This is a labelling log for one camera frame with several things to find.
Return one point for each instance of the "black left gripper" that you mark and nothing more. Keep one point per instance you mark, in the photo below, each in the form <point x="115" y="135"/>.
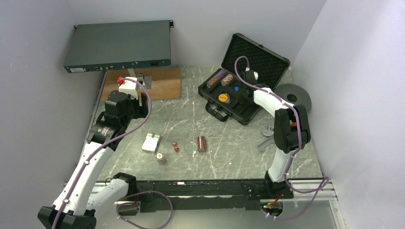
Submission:
<point x="142" y="111"/>

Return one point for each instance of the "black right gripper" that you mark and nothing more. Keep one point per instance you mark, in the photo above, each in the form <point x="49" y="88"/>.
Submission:
<point x="241" y="100"/>

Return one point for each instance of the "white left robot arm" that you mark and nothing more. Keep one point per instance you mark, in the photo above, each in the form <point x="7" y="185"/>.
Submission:
<point x="75" y="208"/>

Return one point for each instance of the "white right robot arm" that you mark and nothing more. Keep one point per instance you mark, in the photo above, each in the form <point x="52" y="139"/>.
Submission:
<point x="290" y="133"/>

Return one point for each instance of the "black poker set case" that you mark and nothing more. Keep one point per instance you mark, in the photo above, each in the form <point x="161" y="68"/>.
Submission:
<point x="243" y="54"/>

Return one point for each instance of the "Texas Hold'em card box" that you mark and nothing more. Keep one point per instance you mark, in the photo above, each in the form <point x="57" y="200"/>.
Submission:
<point x="151" y="143"/>

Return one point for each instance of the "yellow big blind button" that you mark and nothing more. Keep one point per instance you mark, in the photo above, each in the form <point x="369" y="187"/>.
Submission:
<point x="224" y="98"/>

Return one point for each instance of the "brown white chip stack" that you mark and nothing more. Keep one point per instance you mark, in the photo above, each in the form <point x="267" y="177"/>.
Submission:
<point x="227" y="79"/>

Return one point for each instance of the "brown purple chip stack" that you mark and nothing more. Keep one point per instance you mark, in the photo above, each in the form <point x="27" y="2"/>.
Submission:
<point x="217" y="77"/>

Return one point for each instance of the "wooden board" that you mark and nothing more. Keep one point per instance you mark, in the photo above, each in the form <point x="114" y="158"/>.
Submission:
<point x="165" y="82"/>

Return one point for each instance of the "orange blue chip stack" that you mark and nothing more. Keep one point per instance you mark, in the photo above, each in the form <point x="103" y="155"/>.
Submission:
<point x="160" y="158"/>

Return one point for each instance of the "dark grey round disc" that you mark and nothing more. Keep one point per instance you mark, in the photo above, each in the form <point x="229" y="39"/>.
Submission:
<point x="294" y="94"/>

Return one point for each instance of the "red brown chip stack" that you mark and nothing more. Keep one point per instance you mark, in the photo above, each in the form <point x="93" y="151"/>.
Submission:
<point x="201" y="143"/>

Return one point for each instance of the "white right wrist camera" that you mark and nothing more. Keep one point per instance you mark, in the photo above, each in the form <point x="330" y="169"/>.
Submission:
<point x="250" y="76"/>

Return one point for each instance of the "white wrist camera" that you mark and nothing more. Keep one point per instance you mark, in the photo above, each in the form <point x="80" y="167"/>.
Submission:
<point x="128" y="86"/>
<point x="250" y="76"/>

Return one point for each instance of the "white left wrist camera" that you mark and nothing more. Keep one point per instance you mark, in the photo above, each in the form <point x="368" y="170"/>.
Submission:
<point x="128" y="86"/>

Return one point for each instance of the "grey metal stand bracket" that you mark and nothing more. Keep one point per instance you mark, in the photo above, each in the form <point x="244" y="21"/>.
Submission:
<point x="146" y="81"/>

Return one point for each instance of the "red handled adjustable wrench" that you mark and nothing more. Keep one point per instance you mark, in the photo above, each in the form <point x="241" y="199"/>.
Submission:
<point x="268" y="132"/>

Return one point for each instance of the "grey rack network switch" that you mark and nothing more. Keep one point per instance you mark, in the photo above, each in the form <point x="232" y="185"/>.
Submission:
<point x="120" y="45"/>

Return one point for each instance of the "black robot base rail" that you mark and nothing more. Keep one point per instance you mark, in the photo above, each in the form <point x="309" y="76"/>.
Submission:
<point x="249" y="194"/>

